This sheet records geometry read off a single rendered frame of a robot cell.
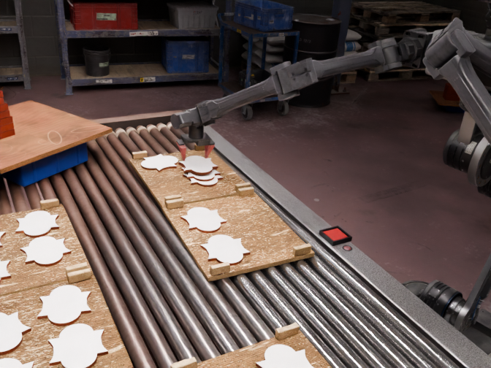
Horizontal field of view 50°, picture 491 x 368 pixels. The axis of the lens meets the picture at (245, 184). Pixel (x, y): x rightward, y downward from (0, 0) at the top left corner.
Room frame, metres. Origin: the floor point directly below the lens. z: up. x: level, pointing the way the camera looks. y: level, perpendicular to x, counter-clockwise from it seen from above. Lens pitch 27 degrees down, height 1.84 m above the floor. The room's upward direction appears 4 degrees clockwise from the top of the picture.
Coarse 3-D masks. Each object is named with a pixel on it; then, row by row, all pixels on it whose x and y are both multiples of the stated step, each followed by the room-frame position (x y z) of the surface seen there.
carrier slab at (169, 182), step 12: (180, 156) 1.98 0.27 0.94; (204, 156) 1.99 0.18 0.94; (216, 156) 2.00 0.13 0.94; (180, 168) 1.87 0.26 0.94; (228, 168) 1.90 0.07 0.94; (144, 180) 1.74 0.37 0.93; (156, 180) 1.75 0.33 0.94; (168, 180) 1.75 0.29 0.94; (180, 180) 1.76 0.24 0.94; (228, 180) 1.79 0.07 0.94; (240, 180) 1.80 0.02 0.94; (156, 192) 1.66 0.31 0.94; (168, 192) 1.66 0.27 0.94; (180, 192) 1.67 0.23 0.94; (192, 192) 1.68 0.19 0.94; (204, 192) 1.68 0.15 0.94; (216, 192) 1.69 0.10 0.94; (228, 192) 1.70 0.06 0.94
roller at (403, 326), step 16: (224, 160) 2.01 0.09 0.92; (240, 176) 1.87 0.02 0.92; (256, 192) 1.75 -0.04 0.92; (272, 208) 1.64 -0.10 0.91; (288, 224) 1.54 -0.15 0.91; (304, 240) 1.45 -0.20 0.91; (320, 256) 1.37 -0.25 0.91; (336, 272) 1.30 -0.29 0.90; (352, 272) 1.28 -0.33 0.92; (368, 288) 1.21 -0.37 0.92; (384, 304) 1.15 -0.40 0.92; (400, 320) 1.09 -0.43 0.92; (416, 336) 1.03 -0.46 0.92; (432, 352) 0.98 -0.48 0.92
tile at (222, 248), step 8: (208, 240) 1.36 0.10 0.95; (216, 240) 1.36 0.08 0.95; (224, 240) 1.36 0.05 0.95; (232, 240) 1.37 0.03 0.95; (240, 240) 1.37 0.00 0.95; (208, 248) 1.32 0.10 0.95; (216, 248) 1.32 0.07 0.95; (224, 248) 1.32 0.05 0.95; (232, 248) 1.32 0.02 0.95; (240, 248) 1.33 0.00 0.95; (216, 256) 1.28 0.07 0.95; (224, 256) 1.28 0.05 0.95; (232, 256) 1.28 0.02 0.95; (240, 256) 1.29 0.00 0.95; (232, 264) 1.25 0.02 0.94
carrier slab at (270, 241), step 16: (176, 208) 1.55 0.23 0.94; (208, 208) 1.57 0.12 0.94; (224, 208) 1.58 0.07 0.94; (240, 208) 1.59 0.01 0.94; (256, 208) 1.59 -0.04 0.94; (176, 224) 1.45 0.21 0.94; (224, 224) 1.47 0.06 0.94; (240, 224) 1.48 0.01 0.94; (256, 224) 1.49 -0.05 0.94; (272, 224) 1.49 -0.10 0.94; (192, 240) 1.37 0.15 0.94; (256, 240) 1.39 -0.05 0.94; (272, 240) 1.40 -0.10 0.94; (288, 240) 1.41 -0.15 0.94; (192, 256) 1.29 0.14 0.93; (208, 256) 1.29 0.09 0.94; (256, 256) 1.31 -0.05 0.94; (272, 256) 1.31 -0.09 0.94; (288, 256) 1.32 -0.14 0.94; (304, 256) 1.33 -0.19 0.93; (208, 272) 1.21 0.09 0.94; (224, 272) 1.22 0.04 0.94; (240, 272) 1.23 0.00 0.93
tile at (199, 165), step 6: (192, 156) 1.90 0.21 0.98; (198, 156) 1.90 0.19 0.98; (180, 162) 1.84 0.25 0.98; (186, 162) 1.84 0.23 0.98; (192, 162) 1.84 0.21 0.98; (198, 162) 1.85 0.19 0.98; (204, 162) 1.85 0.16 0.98; (210, 162) 1.85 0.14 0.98; (186, 168) 1.79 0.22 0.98; (192, 168) 1.79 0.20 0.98; (198, 168) 1.79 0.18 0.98; (204, 168) 1.80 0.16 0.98; (210, 168) 1.80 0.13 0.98; (216, 168) 1.83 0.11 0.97; (198, 174) 1.76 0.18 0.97; (204, 174) 1.76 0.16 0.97
